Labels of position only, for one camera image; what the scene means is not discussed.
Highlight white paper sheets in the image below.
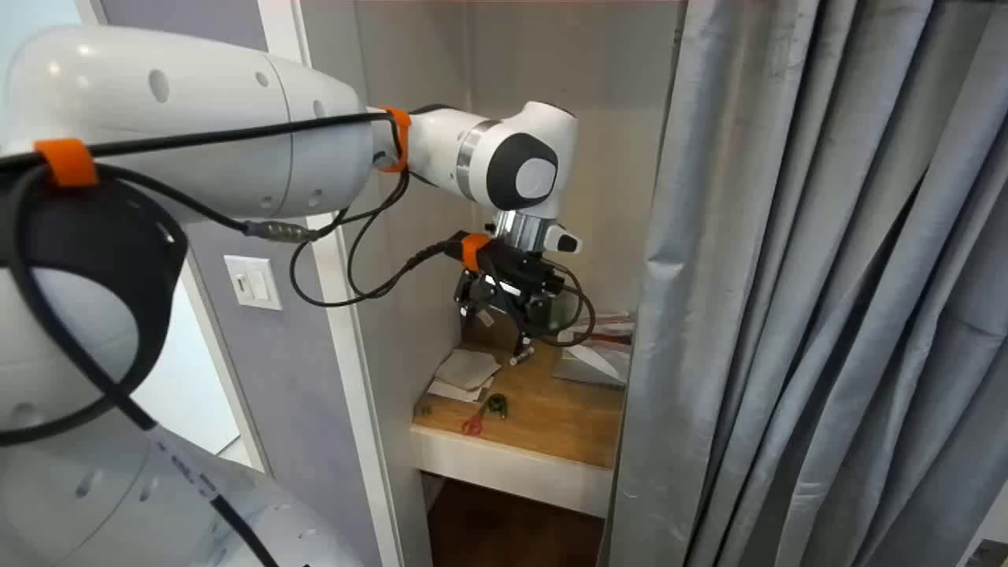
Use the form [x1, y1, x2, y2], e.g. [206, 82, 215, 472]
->
[552, 340, 635, 390]

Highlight black cable with connector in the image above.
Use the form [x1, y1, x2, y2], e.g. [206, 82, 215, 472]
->
[97, 163, 468, 313]

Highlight white switch wall plate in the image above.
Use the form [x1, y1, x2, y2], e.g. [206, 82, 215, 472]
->
[222, 251, 286, 315]

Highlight wooden workbench top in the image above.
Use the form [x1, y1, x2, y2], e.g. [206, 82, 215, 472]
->
[408, 313, 640, 522]

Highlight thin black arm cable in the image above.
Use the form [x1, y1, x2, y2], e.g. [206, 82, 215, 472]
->
[0, 102, 450, 175]

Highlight grey curtain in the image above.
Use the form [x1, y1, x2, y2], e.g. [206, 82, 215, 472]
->
[605, 0, 1008, 567]

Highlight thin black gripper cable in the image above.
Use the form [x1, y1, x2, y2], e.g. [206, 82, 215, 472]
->
[540, 261, 600, 352]

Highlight thick black cable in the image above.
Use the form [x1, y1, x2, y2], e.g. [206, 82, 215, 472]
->
[0, 163, 284, 567]

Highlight orange cable strap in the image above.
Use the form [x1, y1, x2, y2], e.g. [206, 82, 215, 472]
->
[381, 105, 417, 175]
[456, 231, 494, 273]
[33, 135, 100, 191]

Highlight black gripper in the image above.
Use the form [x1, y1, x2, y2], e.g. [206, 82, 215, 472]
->
[453, 243, 566, 368]

